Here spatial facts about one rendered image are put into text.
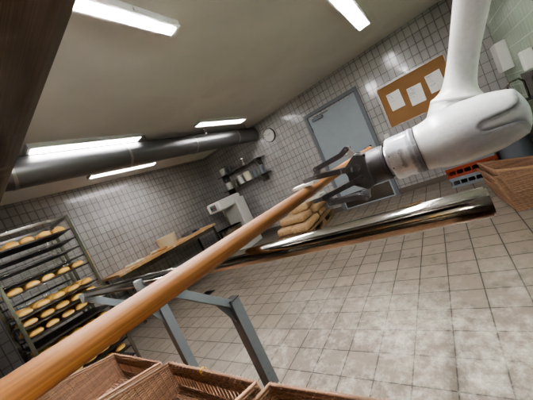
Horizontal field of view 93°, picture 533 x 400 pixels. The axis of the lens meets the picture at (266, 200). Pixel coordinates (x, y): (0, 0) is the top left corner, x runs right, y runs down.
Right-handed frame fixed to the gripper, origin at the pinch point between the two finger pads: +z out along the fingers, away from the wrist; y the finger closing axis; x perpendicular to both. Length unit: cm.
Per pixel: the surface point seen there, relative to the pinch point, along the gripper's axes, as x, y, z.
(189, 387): -15, 57, 79
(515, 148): 398, 91, -95
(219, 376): -16, 46, 51
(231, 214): 386, 31, 421
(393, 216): -29.1, 2.5, -23.5
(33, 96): -50, -20, -9
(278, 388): -16, 47, 26
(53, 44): -50, -20, -15
